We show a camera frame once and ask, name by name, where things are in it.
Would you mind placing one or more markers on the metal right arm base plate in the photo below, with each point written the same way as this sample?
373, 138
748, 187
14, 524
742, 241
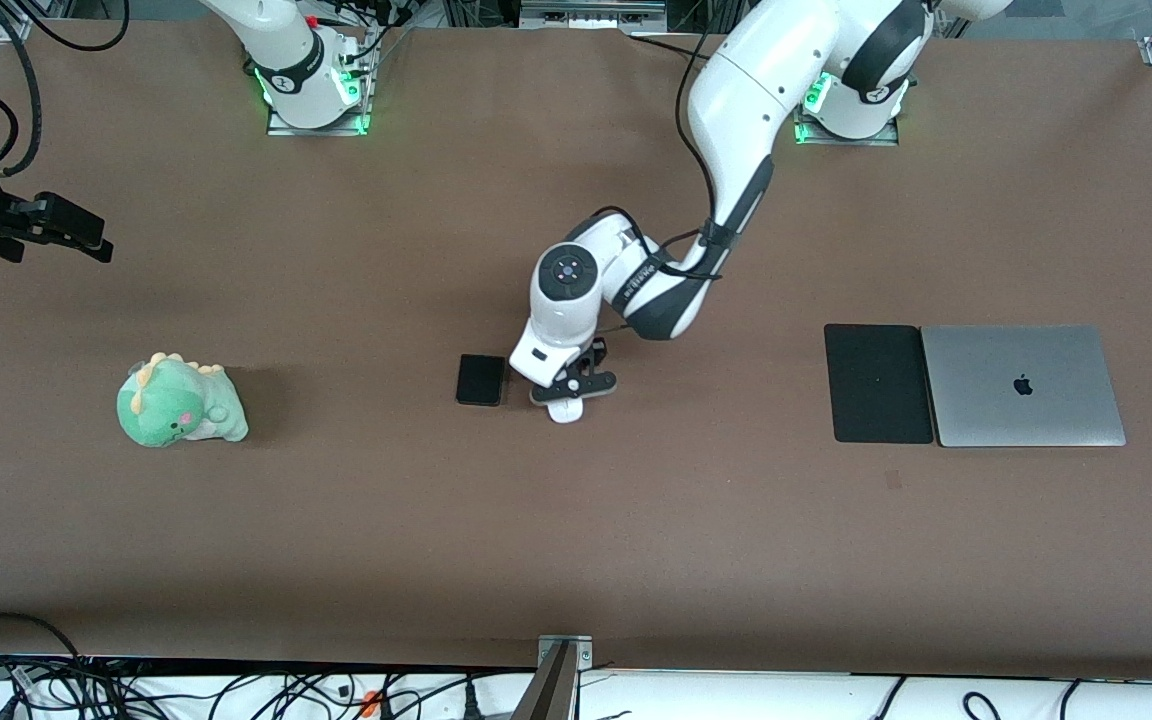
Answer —
336, 131

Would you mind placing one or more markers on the orange plug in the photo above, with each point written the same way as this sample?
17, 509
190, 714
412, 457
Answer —
369, 702

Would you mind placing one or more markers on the silver closed laptop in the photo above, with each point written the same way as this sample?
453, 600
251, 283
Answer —
1021, 410

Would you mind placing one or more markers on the white computer mouse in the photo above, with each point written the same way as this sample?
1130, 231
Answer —
564, 412

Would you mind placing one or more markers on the grey equipment box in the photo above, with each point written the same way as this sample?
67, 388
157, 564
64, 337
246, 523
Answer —
591, 14

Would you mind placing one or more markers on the aluminium frame post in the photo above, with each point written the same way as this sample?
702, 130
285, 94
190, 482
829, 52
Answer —
551, 680

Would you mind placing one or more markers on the black mouse pad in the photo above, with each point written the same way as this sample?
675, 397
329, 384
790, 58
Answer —
876, 385

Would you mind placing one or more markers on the green dinosaur plush toy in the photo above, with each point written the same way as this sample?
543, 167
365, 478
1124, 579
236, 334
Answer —
176, 405

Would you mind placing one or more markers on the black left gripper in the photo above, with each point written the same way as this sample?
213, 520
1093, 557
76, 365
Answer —
602, 353

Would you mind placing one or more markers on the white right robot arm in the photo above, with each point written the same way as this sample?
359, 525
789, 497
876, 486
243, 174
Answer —
286, 50

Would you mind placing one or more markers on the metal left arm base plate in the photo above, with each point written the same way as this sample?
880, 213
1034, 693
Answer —
886, 141

